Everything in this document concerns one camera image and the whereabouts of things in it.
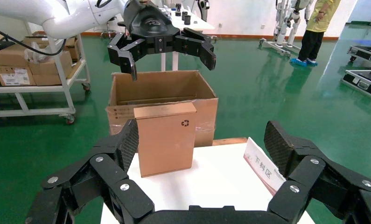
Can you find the black flight case with laptop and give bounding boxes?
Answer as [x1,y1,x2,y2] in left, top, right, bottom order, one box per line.
[341,69,371,102]

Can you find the plain brown cardboard box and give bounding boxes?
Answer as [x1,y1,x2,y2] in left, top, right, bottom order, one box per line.
[0,43,31,68]
[28,51,73,86]

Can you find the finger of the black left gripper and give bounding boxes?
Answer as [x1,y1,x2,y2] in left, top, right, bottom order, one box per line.
[173,28,217,71]
[107,32,146,82]

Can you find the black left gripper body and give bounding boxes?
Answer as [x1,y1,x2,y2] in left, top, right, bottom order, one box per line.
[123,0,181,55]

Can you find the white wheeled shelf cart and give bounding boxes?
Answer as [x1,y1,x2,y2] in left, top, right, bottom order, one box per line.
[0,34,91,125]

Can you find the wooden board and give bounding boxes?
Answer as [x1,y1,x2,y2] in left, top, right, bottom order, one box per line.
[212,137,248,147]

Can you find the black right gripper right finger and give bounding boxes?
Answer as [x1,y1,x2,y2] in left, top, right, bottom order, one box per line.
[264,120,371,224]

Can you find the white desk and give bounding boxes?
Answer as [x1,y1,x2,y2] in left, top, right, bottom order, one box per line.
[160,7,219,71]

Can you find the person in yellow shirt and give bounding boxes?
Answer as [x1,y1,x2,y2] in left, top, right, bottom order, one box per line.
[289,0,342,67]

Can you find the clear plastic bag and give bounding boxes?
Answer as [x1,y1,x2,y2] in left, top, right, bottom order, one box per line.
[24,42,55,64]

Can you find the black and white robot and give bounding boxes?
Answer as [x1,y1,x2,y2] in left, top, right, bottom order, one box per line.
[197,0,210,22]

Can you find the white humanoid robot on stand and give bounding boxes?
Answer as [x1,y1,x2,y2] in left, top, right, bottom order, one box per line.
[259,0,313,58]

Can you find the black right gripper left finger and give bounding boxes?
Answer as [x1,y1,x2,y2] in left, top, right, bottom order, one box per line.
[24,119,155,224]

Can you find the cardboard box with shipping label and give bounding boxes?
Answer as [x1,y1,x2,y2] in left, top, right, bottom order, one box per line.
[0,63,36,86]

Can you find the flat wide cardboard box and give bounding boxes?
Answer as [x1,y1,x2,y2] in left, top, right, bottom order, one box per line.
[23,36,81,62]

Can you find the large open cardboard box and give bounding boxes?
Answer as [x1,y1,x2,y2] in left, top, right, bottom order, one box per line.
[105,70,219,148]

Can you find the white acrylic label sign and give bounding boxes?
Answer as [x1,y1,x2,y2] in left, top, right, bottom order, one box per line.
[243,137,287,196]

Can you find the small cardboard box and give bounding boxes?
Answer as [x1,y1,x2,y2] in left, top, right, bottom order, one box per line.
[133,102,197,178]

